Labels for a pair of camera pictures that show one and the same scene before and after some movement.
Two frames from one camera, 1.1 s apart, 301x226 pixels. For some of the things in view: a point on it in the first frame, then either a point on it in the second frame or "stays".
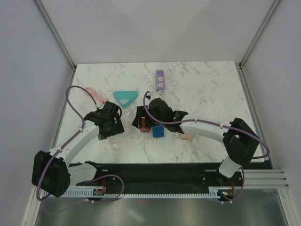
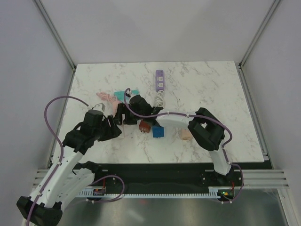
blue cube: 158,131 stays
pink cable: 98,97 -> 106,96
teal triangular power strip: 130,95 stays
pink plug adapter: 186,137 stays
